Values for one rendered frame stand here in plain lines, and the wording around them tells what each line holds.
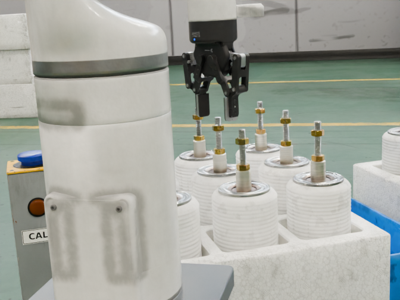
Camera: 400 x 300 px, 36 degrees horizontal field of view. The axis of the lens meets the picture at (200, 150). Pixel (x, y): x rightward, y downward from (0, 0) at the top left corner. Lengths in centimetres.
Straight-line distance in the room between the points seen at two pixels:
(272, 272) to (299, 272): 4
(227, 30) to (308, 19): 497
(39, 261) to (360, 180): 70
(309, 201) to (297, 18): 506
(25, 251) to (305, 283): 39
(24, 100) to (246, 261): 267
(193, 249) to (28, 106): 261
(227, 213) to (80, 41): 53
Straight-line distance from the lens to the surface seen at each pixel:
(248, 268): 86
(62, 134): 41
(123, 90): 40
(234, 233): 88
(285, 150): 104
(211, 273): 51
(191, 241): 87
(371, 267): 95
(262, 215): 88
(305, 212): 92
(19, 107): 344
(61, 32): 39
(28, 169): 86
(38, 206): 86
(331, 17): 591
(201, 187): 99
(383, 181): 125
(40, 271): 90
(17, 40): 339
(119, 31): 39
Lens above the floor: 51
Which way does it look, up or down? 13 degrees down
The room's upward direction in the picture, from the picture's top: 3 degrees counter-clockwise
